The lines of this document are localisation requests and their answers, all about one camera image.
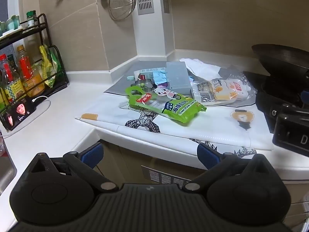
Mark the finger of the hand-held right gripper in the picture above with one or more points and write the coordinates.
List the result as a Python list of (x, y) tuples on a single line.
[(304, 97), (282, 116)]

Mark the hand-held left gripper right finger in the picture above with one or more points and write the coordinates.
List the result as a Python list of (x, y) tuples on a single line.
[(207, 155)]

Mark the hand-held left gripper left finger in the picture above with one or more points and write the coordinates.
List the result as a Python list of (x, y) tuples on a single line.
[(93, 153)]

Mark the green sponge packet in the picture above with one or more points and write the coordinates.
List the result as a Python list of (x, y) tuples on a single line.
[(169, 104)]

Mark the white paper towel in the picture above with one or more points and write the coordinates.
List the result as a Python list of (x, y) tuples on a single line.
[(200, 67)]

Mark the blue purple paper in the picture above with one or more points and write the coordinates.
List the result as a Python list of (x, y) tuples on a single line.
[(159, 80)]

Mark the white printed mat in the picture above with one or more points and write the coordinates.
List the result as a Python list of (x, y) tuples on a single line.
[(217, 125)]

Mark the beige kitchen cabinet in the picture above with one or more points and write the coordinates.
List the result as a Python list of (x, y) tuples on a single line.
[(130, 159)]

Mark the silver cabinet vent grille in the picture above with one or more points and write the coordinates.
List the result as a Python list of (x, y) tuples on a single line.
[(166, 176)]

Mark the black wok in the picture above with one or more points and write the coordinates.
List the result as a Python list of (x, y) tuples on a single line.
[(280, 58)]

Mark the orange white bread bag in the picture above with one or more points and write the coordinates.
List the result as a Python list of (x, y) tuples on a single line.
[(229, 89)]

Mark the clear wrapper with barcode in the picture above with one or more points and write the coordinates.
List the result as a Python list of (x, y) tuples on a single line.
[(204, 91)]

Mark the grey mat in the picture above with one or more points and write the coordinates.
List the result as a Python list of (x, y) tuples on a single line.
[(115, 88)]

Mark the grey cardboard box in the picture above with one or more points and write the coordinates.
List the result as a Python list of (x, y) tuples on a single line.
[(178, 77)]

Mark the black smartphone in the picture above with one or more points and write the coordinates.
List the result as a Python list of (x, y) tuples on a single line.
[(18, 113)]

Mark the stainless steel sink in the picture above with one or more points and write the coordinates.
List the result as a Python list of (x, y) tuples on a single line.
[(6, 171)]

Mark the white milk carton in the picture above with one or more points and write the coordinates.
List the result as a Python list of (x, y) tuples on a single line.
[(147, 73)]

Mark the green snack bag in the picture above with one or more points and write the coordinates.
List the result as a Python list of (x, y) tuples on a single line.
[(48, 65)]

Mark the red label oil bottle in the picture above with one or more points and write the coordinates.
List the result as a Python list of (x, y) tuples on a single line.
[(30, 75)]

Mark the red capped sauce bottle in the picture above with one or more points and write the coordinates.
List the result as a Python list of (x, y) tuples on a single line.
[(9, 77)]

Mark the dark capped bottle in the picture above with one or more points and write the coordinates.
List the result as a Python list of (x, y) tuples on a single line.
[(11, 60)]

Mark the green capped spice jar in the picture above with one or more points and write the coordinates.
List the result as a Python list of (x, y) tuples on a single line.
[(31, 18)]

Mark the mint ceramic holder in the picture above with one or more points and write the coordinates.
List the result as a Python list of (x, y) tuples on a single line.
[(13, 23)]

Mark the metal mesh strainer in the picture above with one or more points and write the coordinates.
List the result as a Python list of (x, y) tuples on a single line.
[(122, 2)]

